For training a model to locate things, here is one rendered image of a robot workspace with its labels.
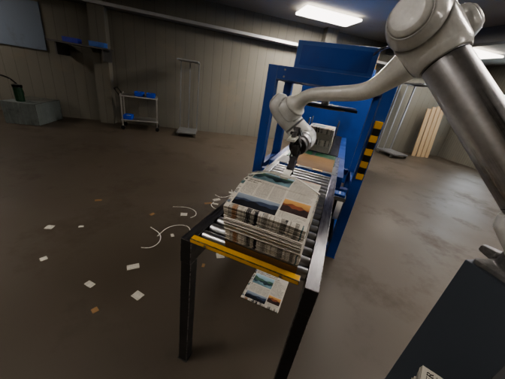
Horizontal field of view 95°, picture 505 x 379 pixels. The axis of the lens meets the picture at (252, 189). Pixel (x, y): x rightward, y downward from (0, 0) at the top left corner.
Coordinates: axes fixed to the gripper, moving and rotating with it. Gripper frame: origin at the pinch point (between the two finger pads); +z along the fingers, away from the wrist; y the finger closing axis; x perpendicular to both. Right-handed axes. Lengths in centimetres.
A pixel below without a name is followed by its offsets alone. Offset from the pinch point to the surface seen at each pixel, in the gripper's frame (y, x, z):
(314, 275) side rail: 35.8, -20.0, 14.5
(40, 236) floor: 113, 191, 2
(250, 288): 118, 17, -34
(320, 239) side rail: 37.7, -19.4, -9.8
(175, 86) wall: 39, 397, -436
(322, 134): 31, 2, -187
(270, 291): 119, 3, -39
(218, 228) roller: 35.9, 23.3, 8.0
